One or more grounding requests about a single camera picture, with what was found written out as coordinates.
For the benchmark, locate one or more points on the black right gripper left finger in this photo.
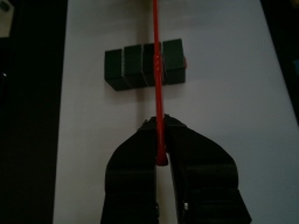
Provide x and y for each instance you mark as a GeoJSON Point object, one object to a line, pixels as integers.
{"type": "Point", "coordinates": [132, 180]}

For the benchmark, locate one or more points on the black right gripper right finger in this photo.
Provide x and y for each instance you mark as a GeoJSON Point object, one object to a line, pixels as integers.
{"type": "Point", "coordinates": [205, 180]}

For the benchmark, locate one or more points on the white cutting board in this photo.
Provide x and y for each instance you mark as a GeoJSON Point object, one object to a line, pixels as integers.
{"type": "Point", "coordinates": [217, 122]}

